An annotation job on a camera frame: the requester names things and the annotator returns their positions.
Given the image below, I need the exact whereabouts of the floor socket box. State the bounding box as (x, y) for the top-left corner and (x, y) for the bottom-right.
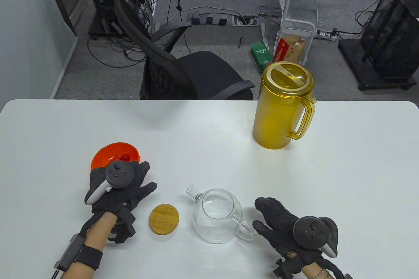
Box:
(232, 16), (258, 26)

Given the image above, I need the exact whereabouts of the round bamboo teapot lid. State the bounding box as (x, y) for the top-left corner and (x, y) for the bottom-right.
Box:
(149, 204), (180, 235)

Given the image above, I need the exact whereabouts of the black wheeled equipment rack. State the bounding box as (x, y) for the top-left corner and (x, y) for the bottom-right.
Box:
(338, 0), (419, 91)

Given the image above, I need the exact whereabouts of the red and brown paper bag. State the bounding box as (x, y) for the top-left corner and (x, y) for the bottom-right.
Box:
(273, 35), (308, 65)

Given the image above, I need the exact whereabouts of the white power strip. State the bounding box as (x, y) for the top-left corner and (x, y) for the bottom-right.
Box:
(144, 0), (161, 32)
(316, 29), (337, 41)

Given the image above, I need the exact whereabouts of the person's right hand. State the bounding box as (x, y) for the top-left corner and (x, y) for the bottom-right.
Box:
(252, 197), (331, 279)

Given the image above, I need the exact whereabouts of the white metal cart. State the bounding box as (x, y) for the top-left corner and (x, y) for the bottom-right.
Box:
(280, 0), (319, 67)

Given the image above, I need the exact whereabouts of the person's right forearm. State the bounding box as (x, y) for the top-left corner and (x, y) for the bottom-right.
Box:
(301, 264), (334, 279)

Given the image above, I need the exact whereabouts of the orange plastic bowl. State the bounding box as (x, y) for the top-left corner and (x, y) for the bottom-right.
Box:
(91, 142), (140, 170)

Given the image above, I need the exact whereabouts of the black tracker controller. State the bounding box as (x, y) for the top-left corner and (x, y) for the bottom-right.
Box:
(293, 216), (338, 258)
(84, 161), (135, 206)

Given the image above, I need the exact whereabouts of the green carton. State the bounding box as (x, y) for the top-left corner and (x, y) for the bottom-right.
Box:
(251, 41), (274, 73)

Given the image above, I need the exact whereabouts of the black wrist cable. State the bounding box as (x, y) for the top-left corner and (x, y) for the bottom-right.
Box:
(79, 212), (99, 238)

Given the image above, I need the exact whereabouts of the black office chair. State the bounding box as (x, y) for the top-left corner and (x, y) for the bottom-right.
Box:
(114, 0), (255, 100)

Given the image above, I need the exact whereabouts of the black wrist sensor box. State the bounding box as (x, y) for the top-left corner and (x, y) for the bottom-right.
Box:
(53, 233), (104, 272)

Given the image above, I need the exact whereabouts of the yellow plastic pitcher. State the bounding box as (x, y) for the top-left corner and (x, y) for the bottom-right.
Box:
(252, 61), (317, 150)

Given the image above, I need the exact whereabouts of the clear glass teapot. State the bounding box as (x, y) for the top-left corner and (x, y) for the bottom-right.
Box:
(186, 185), (256, 244)

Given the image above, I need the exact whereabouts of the person's left hand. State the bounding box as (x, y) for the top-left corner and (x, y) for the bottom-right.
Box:
(92, 161), (157, 244)

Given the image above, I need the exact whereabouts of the tangle of black floor cables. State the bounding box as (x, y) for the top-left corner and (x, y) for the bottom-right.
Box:
(87, 29), (148, 68)

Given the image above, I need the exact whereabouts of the person's left forearm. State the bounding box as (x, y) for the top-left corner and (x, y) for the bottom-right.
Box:
(61, 211), (117, 279)

